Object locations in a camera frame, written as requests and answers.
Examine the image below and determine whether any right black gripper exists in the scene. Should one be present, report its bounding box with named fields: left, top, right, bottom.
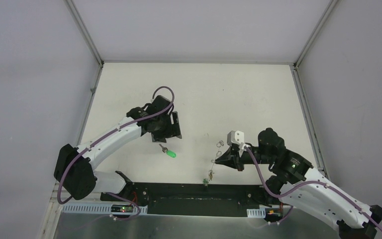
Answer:
left=215, top=145, right=275, bottom=172

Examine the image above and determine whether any large wire keyring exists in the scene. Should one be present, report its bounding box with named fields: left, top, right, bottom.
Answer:
left=208, top=140, right=224, bottom=181

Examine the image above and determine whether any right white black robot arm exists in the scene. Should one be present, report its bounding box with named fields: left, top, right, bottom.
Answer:
left=215, top=128, right=382, bottom=239

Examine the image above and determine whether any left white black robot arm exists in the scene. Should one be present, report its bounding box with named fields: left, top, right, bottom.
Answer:
left=54, top=96, right=182, bottom=201

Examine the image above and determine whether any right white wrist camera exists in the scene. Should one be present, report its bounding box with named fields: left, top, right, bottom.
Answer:
left=227, top=130, right=245, bottom=146

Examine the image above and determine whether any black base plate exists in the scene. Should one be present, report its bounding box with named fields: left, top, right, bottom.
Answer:
left=118, top=182, right=280, bottom=217

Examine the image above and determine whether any right white cable duct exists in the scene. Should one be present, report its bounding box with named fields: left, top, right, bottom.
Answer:
left=246, top=208, right=266, bottom=219

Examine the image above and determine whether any white cable duct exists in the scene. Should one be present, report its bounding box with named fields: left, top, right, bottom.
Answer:
left=62, top=203, right=138, bottom=216
left=246, top=208, right=266, bottom=219

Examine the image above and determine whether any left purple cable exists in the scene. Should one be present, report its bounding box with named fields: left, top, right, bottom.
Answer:
left=57, top=86, right=176, bottom=205

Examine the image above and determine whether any right aluminium frame post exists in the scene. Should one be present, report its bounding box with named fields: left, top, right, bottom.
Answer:
left=289, top=0, right=357, bottom=239

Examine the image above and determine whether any aluminium frame post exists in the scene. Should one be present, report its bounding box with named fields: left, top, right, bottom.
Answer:
left=289, top=0, right=357, bottom=239
left=37, top=0, right=104, bottom=239

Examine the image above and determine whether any left white cable duct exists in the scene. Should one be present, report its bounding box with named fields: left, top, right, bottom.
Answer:
left=62, top=203, right=138, bottom=216

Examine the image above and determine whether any left aluminium frame post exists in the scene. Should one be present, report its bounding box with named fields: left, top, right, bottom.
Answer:
left=37, top=0, right=104, bottom=239

